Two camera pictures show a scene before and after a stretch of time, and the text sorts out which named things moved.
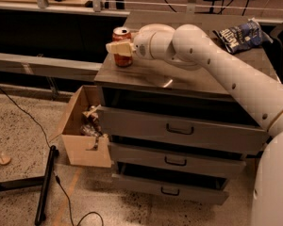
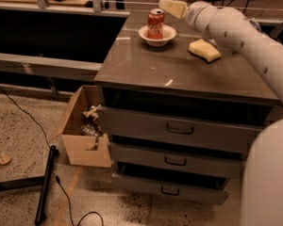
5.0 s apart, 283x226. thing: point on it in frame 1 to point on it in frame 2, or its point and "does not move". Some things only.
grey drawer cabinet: (176, 133) does not move
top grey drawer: (183, 130) does not move
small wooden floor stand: (4, 160) does not move
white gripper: (141, 46) to (194, 15)
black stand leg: (43, 181) does not move
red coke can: (122, 34) to (156, 18)
